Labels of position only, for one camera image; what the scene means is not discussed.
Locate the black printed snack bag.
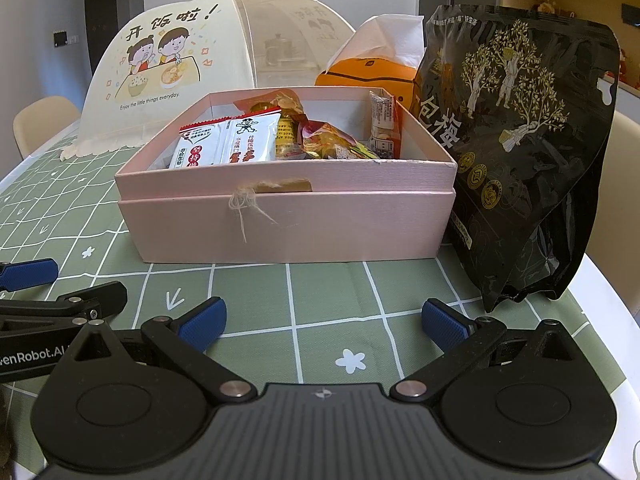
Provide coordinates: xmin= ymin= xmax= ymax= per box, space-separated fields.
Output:
xmin=415 ymin=4 xmax=621 ymax=313

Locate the pink cardboard box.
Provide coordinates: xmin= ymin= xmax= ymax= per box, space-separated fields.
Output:
xmin=114 ymin=86 xmax=458 ymax=264

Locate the red chips packet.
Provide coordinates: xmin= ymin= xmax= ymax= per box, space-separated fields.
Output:
xmin=297 ymin=120 xmax=381 ymax=161
xmin=234 ymin=89 xmax=306 ymax=121

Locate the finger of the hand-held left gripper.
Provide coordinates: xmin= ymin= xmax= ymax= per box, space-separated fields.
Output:
xmin=0 ymin=281 xmax=128 ymax=335
xmin=0 ymin=258 xmax=58 ymax=292

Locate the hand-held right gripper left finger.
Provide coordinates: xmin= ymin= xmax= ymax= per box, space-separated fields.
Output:
xmin=47 ymin=296 xmax=258 ymax=407

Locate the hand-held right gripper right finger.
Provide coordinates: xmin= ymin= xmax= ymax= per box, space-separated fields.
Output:
xmin=390 ymin=298 xmax=581 ymax=403

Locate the green checked tablecloth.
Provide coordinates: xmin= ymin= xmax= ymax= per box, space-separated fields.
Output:
xmin=0 ymin=130 xmax=636 ymax=461

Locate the white tissue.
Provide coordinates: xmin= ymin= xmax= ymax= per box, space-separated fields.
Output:
xmin=325 ymin=14 xmax=426 ymax=68

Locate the clear red label snack packet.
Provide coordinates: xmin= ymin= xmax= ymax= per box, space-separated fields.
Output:
xmin=367 ymin=91 xmax=403 ymax=160

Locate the orange tissue holder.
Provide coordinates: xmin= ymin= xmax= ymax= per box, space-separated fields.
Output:
xmin=314 ymin=57 xmax=421 ymax=116

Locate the cream mesh food cover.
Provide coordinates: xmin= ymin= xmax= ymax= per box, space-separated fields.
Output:
xmin=60 ymin=0 xmax=358 ymax=161

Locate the dark door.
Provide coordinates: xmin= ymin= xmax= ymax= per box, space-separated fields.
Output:
xmin=84 ymin=0 xmax=121 ymax=76

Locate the beige chair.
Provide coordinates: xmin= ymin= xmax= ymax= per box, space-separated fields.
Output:
xmin=12 ymin=96 xmax=81 ymax=161

